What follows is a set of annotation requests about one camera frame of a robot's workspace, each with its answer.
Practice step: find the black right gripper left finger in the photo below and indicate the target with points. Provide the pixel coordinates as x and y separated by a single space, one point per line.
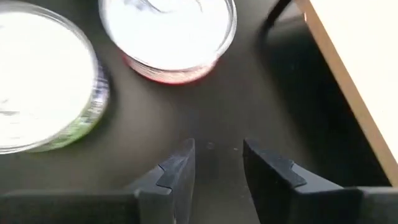
140 205

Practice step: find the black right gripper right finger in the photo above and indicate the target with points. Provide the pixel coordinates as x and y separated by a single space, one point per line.
295 199

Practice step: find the red label seafood can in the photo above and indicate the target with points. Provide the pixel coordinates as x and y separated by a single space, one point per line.
168 31

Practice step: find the wooden shelf board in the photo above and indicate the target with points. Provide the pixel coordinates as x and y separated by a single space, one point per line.
367 62

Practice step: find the black table mat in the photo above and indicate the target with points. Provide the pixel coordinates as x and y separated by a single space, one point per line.
155 124

